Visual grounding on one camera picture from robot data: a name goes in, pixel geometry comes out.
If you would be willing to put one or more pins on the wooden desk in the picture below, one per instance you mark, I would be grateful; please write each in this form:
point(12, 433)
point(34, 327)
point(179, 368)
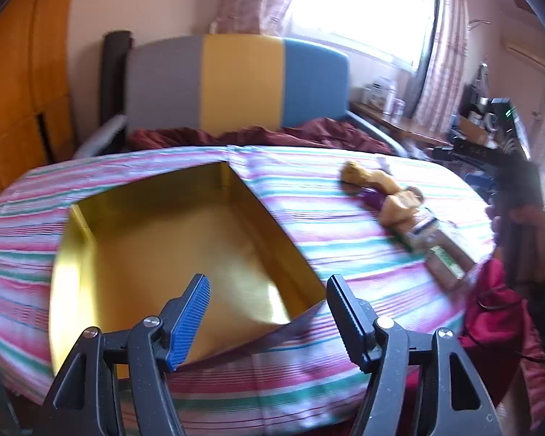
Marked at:
point(413, 128)

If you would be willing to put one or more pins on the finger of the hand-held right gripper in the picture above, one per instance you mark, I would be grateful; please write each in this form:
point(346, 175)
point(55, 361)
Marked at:
point(463, 154)

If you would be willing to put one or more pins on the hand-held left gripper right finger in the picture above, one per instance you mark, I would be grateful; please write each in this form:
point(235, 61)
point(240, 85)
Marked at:
point(345, 322)

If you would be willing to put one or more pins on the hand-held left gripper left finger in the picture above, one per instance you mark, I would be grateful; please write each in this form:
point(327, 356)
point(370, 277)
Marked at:
point(188, 322)

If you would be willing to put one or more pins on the person's right hand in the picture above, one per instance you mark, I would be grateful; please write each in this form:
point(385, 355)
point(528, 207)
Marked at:
point(533, 236)

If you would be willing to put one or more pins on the pink cloth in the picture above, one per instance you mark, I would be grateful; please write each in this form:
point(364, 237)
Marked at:
point(538, 372)

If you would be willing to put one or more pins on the striped bedsheet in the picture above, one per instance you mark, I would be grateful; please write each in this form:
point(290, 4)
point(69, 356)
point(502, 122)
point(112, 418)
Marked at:
point(299, 200)

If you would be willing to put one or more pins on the wooden wardrobe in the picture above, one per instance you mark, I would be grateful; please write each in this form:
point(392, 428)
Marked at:
point(18, 77)

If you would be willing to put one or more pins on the white cardboard box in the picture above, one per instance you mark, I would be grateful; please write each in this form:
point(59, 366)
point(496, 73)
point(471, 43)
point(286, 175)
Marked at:
point(381, 93)

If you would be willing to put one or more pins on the white air conditioner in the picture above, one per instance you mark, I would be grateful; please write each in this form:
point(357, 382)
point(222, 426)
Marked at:
point(527, 53)

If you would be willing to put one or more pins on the black bed post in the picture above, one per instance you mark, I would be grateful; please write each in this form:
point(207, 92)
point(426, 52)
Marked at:
point(116, 72)

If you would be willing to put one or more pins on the cluttered wooden shelf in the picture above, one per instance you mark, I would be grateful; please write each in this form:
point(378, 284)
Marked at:
point(472, 122)

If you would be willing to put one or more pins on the grey bed side rail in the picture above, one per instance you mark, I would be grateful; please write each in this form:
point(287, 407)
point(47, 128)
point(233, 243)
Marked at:
point(381, 132)
point(102, 136)

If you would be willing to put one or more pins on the window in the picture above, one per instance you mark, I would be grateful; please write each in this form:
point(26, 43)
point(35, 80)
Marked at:
point(354, 4)

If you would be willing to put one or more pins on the blue and yellow armchair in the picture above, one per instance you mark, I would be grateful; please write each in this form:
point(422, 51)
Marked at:
point(240, 81)

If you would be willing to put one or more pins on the maroon blanket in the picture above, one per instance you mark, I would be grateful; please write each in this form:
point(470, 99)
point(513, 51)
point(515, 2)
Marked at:
point(309, 134)

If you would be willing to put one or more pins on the maroon box with gold interior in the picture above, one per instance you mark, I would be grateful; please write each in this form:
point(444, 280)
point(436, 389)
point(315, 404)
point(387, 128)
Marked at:
point(163, 245)

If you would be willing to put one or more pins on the clear grain packet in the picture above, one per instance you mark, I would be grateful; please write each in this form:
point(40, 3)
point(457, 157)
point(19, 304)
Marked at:
point(429, 240)

